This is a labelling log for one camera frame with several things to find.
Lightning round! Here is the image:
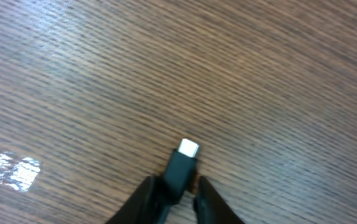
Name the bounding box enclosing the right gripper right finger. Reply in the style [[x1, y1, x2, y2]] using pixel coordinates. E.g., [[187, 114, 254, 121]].
[[194, 176, 244, 224]]

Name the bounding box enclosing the black USB charging cable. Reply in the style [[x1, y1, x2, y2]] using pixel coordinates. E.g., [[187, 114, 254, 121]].
[[153, 138, 200, 224]]

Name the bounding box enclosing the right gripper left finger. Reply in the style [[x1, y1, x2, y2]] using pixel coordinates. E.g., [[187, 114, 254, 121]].
[[105, 176, 163, 224]]

